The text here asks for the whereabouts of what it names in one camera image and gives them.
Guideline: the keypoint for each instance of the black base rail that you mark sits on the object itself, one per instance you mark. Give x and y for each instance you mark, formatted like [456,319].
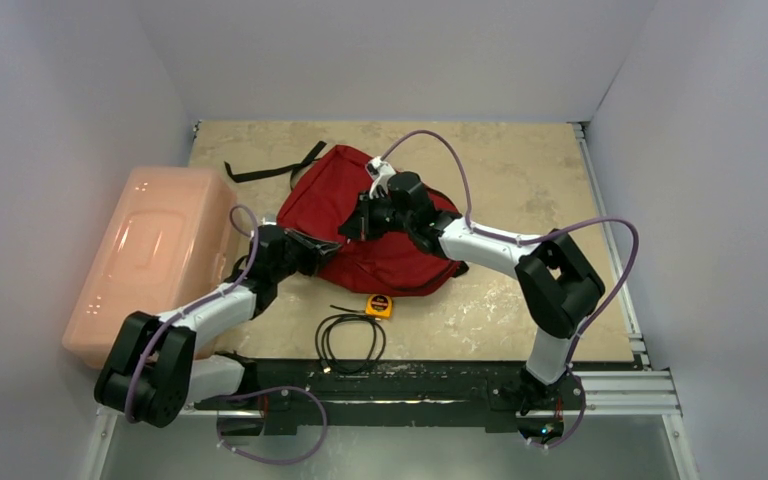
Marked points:
[495,396]

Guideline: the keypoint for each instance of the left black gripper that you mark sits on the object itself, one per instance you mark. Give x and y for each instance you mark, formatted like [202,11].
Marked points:
[315,251]

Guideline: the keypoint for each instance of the yellow tape measure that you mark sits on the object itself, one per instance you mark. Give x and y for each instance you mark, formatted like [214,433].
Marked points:
[379,306]

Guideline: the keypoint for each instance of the pink translucent storage box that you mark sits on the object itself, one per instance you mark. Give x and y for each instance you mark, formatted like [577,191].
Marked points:
[167,244]

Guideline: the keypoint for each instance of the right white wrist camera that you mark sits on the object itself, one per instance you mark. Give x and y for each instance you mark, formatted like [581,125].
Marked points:
[380,171]

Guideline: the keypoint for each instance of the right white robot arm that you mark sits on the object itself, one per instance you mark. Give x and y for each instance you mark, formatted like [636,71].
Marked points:
[560,286]

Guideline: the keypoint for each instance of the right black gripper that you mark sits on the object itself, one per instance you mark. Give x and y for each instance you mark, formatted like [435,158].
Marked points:
[368,216]

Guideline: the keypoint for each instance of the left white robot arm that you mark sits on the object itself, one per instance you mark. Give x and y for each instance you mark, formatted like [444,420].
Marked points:
[152,371]

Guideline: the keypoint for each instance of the red student backpack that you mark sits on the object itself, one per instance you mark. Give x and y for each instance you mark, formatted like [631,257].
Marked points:
[321,201]

